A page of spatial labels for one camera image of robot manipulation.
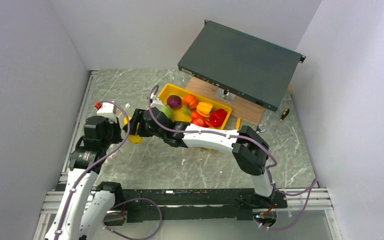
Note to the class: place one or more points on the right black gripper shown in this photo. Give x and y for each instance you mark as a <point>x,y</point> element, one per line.
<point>137,117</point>

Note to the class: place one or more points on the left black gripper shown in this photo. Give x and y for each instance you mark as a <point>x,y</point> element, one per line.
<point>116,126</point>

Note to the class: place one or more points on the yellow lemon toy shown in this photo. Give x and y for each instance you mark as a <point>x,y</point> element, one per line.
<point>132,137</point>

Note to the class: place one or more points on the red apple toy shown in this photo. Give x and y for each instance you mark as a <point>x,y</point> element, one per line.
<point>199,122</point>

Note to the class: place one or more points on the clear zip top bag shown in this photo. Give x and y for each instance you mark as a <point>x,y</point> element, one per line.
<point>123,136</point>

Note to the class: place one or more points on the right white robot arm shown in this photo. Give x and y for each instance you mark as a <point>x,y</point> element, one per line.
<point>247,147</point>

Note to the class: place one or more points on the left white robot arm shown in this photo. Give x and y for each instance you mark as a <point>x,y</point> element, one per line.
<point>75,220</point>

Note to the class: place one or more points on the green cabbage toy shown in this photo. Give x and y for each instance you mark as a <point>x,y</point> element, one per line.
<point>167,111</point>

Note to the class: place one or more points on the purple onion toy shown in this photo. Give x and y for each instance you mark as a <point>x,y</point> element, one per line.
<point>174,101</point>

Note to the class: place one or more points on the yellow plastic tray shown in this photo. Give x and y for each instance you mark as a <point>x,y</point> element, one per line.
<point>182,114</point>

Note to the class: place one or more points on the orange pumpkin toy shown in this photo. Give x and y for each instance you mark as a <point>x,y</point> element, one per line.
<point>190,101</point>

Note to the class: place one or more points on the orange carrot toy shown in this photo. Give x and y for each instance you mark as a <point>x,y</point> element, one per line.
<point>195,114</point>

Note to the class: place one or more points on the yellow bell pepper toy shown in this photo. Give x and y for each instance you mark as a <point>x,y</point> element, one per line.
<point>204,108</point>

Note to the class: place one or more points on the red bell pepper toy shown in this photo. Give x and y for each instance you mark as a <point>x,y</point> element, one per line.
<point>218,117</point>

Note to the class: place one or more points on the brown wooden board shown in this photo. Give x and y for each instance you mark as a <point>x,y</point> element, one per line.
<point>241,108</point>

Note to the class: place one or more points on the dark grey rack device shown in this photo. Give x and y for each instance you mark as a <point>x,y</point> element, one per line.
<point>249,67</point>

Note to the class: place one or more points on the black yellow screwdriver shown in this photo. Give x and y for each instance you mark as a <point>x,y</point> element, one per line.
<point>285,113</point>

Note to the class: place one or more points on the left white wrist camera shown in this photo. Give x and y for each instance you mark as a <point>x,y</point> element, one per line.
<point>107,110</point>

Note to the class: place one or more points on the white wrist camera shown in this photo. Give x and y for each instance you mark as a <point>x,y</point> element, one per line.
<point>107,110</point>
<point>156,103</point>

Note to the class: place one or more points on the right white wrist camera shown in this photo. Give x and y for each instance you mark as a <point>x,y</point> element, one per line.
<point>156,103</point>

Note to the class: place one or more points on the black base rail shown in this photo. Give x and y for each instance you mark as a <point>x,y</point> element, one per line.
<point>139,205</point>

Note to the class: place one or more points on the orange handled tool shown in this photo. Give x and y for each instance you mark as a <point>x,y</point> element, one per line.
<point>238,123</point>

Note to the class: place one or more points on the aluminium frame rail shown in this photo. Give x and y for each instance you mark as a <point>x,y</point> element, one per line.
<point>317,199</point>

